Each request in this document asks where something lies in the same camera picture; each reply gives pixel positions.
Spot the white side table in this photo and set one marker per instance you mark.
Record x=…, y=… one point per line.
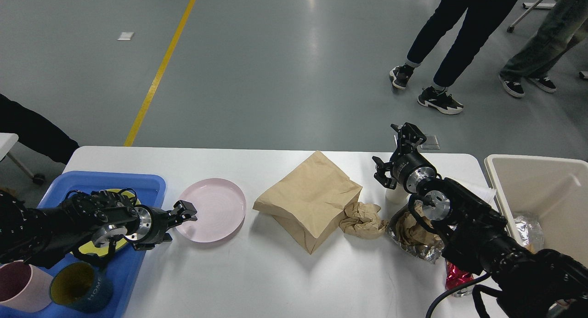
x=7, y=141

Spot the foil scrap in bin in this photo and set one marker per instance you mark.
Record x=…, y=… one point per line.
x=530, y=231

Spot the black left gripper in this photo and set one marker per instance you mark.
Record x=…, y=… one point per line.
x=153, y=224

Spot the blue plastic tray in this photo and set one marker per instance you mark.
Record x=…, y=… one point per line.
x=124, y=267

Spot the grey-blue mug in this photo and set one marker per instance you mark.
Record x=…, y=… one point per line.
x=81, y=287

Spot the red foil wrapper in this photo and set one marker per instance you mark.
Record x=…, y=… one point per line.
x=456, y=278

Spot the yellow plate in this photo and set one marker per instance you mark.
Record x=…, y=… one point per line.
x=121, y=244

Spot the crumpled brown paper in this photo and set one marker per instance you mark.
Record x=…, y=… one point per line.
x=363, y=220

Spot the person in blue jeans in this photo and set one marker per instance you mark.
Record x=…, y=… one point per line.
x=564, y=27

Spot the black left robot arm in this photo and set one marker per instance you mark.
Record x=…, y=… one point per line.
x=87, y=225

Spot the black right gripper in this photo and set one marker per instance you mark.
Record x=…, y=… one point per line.
x=407, y=167

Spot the brown paper bag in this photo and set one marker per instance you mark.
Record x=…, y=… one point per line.
x=309, y=202

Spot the crumpled foil with paper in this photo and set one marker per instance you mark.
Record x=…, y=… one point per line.
x=405, y=231

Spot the white rolling stand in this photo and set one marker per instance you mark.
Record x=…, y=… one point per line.
x=529, y=7

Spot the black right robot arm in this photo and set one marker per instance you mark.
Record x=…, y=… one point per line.
x=526, y=285

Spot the floor outlet plate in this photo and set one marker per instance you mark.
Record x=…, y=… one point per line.
x=431, y=142

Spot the beige waste bin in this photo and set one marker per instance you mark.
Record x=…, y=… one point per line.
x=553, y=189

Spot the dark seated person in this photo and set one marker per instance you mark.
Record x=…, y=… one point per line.
x=35, y=131

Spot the pink cup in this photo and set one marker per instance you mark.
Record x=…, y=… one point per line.
x=24, y=287

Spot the pink plate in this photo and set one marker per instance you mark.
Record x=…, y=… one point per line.
x=221, y=209

